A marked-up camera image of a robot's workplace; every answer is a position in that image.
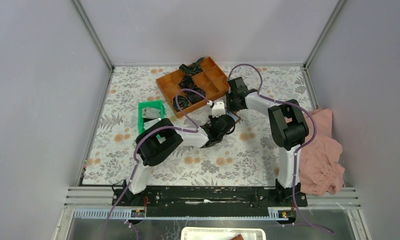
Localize green plastic card box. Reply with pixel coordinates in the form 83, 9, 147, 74
137, 100, 165, 133

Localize black items in tray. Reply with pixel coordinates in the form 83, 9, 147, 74
176, 57, 206, 107

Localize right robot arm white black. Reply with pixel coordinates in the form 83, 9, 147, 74
226, 77, 309, 206

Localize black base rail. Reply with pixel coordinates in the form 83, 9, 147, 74
113, 186, 308, 218

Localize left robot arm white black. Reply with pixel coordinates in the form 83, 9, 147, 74
123, 101, 240, 206

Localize orange wooden compartment tray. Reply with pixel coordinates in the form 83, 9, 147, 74
156, 56, 229, 118

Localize pink crumpled cloth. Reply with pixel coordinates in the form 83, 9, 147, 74
299, 108, 345, 196

